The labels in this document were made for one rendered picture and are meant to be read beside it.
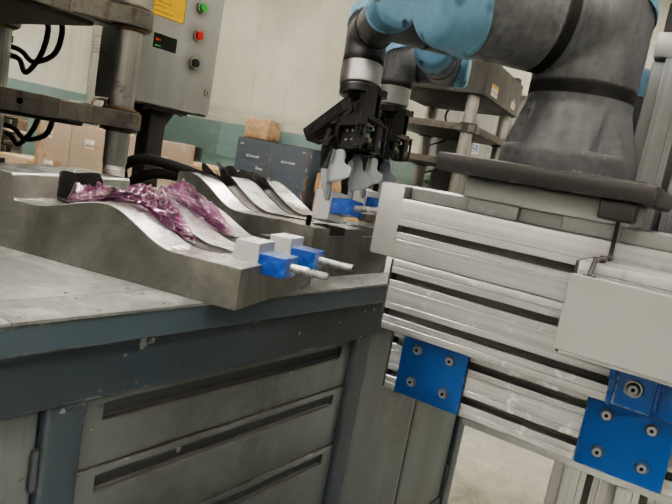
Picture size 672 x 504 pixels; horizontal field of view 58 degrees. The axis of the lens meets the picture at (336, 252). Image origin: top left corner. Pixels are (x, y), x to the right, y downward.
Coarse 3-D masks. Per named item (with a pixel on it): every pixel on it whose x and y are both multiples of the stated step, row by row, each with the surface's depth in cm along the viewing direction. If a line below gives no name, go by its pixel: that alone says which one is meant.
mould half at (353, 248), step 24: (216, 192) 120; (264, 192) 133; (288, 192) 140; (240, 216) 115; (264, 216) 112; (312, 240) 105; (336, 240) 111; (360, 240) 117; (360, 264) 119; (384, 264) 126
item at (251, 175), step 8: (208, 168) 127; (224, 168) 131; (232, 168) 135; (216, 176) 126; (224, 176) 130; (232, 176) 136; (240, 176) 136; (248, 176) 136; (256, 176) 139; (232, 184) 128; (264, 184) 137; (232, 192) 123; (240, 192) 126; (272, 192) 136; (240, 200) 124; (248, 200) 125; (272, 200) 131; (280, 200) 134; (248, 208) 121; (256, 208) 124; (288, 208) 133; (280, 216) 116; (288, 216) 119; (304, 216) 126
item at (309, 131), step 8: (336, 104) 111; (344, 104) 110; (328, 112) 112; (336, 112) 111; (320, 120) 113; (328, 120) 112; (304, 128) 115; (312, 128) 114; (320, 128) 113; (328, 128) 114; (312, 136) 115; (320, 136) 115; (320, 144) 118
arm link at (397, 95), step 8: (384, 88) 134; (392, 88) 133; (400, 88) 133; (408, 88) 134; (392, 96) 133; (400, 96) 133; (408, 96) 135; (392, 104) 134; (400, 104) 134; (408, 104) 136
